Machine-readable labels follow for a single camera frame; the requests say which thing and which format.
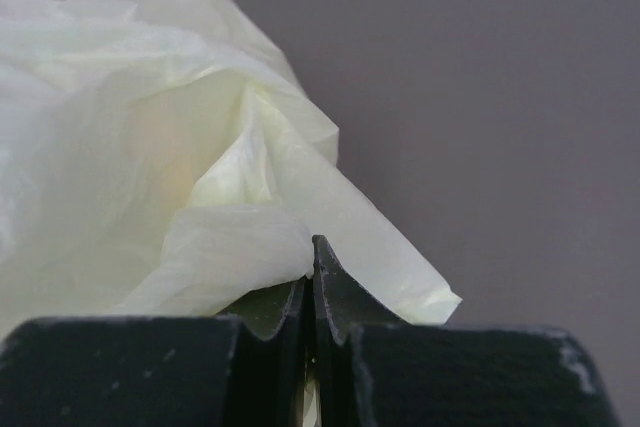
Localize light green plastic bag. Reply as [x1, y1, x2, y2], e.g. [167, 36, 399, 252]
[1, 0, 459, 331]

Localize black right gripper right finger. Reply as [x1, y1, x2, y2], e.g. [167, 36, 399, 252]
[312, 235, 619, 426]

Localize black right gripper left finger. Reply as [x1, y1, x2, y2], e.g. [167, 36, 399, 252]
[1, 280, 306, 426]

